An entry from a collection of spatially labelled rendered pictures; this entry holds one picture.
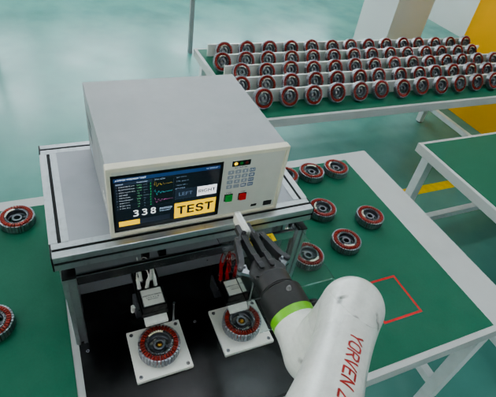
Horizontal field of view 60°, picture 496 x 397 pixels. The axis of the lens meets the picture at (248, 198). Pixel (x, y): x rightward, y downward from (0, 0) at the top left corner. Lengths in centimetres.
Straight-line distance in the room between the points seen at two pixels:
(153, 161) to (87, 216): 26
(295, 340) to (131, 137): 57
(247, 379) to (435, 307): 72
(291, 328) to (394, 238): 104
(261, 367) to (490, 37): 388
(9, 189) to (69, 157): 173
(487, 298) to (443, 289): 16
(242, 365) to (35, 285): 67
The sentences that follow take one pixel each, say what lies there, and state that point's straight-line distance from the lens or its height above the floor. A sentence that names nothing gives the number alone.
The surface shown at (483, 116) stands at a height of 15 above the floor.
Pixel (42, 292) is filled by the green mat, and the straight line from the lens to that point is 147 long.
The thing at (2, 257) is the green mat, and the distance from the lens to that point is 159.
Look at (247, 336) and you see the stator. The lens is 128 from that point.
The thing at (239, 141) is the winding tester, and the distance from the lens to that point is 105.
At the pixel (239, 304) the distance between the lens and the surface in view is 131.
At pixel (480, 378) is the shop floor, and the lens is 258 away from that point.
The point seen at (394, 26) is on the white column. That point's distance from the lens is 480.
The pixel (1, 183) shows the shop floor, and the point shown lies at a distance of 310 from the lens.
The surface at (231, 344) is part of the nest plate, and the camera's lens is 129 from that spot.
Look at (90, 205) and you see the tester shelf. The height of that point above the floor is 111.
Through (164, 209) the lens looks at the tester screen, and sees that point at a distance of 105.
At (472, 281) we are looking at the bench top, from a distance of 181.
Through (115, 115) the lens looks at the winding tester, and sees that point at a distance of 111.
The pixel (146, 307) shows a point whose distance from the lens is 118.
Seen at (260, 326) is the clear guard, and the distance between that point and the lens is 105.
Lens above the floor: 189
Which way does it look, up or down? 41 degrees down
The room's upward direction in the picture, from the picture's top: 11 degrees clockwise
